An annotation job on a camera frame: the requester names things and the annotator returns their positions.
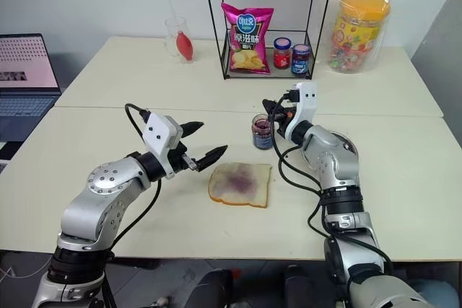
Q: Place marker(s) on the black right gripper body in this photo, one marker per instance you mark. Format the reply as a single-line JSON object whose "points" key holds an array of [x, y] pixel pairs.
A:
{"points": [[283, 120]]}

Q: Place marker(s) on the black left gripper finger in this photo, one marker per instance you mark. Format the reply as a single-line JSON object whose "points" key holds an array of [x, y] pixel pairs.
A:
{"points": [[213, 156], [193, 127]]}

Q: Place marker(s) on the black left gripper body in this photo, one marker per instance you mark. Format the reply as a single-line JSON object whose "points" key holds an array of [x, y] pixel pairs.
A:
{"points": [[178, 160]]}

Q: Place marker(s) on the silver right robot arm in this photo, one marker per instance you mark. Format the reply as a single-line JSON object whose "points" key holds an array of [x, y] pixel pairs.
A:
{"points": [[335, 163]]}

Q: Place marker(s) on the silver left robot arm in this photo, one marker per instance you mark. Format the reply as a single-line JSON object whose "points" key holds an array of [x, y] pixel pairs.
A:
{"points": [[104, 192]]}

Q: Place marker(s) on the open glass jam jar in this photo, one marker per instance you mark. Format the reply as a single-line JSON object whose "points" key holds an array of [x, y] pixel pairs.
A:
{"points": [[260, 133]]}

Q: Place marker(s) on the jam-stained white bread slice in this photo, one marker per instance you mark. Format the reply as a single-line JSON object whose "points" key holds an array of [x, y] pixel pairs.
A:
{"points": [[240, 185]]}

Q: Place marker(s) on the red jam jar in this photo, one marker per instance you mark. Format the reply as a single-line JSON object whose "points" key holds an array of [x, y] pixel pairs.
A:
{"points": [[282, 55]]}

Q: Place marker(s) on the blue label jam jar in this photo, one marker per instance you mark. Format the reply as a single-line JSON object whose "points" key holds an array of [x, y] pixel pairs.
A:
{"points": [[300, 62]]}

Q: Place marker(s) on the pink potato chips bag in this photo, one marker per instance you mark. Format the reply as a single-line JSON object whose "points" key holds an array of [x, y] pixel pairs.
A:
{"points": [[247, 41]]}

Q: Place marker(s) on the red rubber bulb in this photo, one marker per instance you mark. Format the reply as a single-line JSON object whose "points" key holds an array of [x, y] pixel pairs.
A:
{"points": [[185, 46]]}

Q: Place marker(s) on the clear drinking glass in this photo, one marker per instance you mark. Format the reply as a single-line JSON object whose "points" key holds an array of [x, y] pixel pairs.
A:
{"points": [[172, 43]]}

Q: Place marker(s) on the orange lid candy jar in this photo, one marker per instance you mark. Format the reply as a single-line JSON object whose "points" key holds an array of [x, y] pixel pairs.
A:
{"points": [[357, 34]]}

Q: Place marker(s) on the clear thin stick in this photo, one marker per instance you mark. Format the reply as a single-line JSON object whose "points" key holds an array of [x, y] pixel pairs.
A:
{"points": [[171, 6]]}

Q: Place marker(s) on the dark rounded shape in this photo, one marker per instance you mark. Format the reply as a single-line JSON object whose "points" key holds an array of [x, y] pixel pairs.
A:
{"points": [[211, 290], [301, 288]]}

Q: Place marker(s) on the dark partition panel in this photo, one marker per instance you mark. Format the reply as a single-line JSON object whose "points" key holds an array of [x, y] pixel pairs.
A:
{"points": [[436, 59]]}

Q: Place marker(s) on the grey open laptop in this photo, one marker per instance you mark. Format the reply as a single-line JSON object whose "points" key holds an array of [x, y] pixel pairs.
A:
{"points": [[25, 77]]}

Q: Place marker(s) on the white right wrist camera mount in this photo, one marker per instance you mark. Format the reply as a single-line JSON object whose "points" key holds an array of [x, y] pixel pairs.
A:
{"points": [[307, 104]]}

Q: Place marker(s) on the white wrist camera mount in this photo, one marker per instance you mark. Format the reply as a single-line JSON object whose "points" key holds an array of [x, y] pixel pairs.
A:
{"points": [[307, 104], [159, 135]]}

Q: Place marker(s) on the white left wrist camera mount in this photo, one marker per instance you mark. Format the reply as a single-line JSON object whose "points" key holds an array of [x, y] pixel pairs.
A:
{"points": [[159, 135]]}

